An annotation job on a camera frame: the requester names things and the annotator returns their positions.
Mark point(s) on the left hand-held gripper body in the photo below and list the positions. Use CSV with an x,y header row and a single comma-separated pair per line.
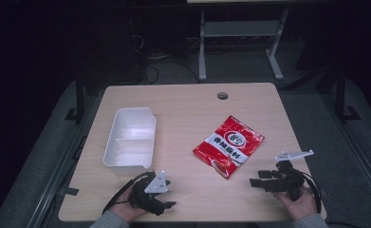
x,y
143,196

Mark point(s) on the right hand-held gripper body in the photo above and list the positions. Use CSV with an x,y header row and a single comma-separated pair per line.
x,y
292,185

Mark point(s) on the person's left hand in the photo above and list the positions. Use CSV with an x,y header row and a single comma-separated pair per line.
x,y
126,209

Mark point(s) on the person's right hand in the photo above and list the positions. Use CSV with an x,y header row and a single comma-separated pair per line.
x,y
298,207

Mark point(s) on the red seasoning packet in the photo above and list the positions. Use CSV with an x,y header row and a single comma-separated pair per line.
x,y
229,145

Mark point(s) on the white plastic divided container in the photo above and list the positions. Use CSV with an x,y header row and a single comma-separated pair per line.
x,y
131,142

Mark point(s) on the black table edge clip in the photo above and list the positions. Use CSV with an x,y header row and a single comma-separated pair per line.
x,y
69,191

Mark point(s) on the black metal stand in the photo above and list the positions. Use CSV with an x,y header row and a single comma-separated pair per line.
x,y
79,98
341,95

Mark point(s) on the white metal desk frame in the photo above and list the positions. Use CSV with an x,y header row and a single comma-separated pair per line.
x,y
240,29

